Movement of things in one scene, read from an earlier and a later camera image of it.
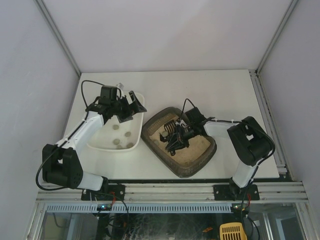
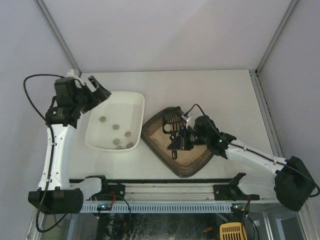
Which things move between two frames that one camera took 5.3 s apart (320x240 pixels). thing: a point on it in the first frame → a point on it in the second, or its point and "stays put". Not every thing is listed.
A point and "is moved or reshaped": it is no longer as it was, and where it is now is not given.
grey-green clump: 116,141 stays put
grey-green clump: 164,133 → 167,127
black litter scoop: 169,127 is moved or reshaped
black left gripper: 124,107 → 90,95
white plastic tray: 125,136 stays put
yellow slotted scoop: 233,231 stays put
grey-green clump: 115,127 stays put
